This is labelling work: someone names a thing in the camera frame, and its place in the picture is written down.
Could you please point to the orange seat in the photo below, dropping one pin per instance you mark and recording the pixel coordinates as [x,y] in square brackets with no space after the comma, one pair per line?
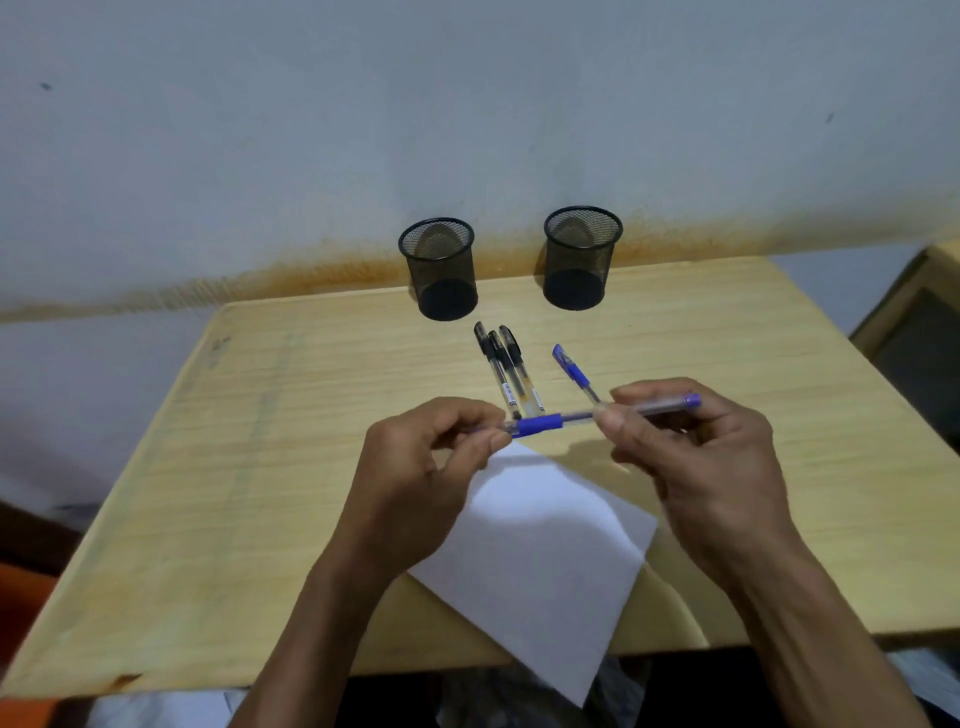
[19,622]

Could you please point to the wooden side furniture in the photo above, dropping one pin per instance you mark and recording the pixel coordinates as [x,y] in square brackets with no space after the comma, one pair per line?
[892,307]

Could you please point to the black mesh pen cup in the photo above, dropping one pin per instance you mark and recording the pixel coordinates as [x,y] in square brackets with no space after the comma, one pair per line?
[442,285]
[579,277]

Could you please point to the person's right middle finger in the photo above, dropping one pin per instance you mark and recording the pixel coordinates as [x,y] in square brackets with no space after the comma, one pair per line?
[682,421]

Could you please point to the person's right thumb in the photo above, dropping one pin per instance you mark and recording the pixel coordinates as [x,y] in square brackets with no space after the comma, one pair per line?
[622,439]

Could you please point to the person's right forearm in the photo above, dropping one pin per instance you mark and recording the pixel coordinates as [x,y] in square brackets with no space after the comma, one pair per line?
[817,645]

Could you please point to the person's right hand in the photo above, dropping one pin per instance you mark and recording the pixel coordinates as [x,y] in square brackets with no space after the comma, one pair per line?
[720,487]

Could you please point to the person's left forearm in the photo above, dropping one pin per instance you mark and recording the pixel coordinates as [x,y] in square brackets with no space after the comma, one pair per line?
[315,645]

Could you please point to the white paper sheet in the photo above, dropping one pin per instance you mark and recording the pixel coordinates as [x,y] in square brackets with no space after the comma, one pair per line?
[547,555]

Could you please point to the blue capped clear pen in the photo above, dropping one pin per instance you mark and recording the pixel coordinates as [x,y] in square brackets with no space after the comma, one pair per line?
[576,373]
[540,425]

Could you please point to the person's left hand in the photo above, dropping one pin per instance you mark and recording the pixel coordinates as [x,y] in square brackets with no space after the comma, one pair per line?
[401,487]

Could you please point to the person's left thumb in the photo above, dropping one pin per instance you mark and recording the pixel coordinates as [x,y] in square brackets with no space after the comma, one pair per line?
[486,450]

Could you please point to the black capped clear pen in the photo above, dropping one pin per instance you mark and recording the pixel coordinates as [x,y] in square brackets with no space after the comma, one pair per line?
[495,371]
[521,367]
[510,371]

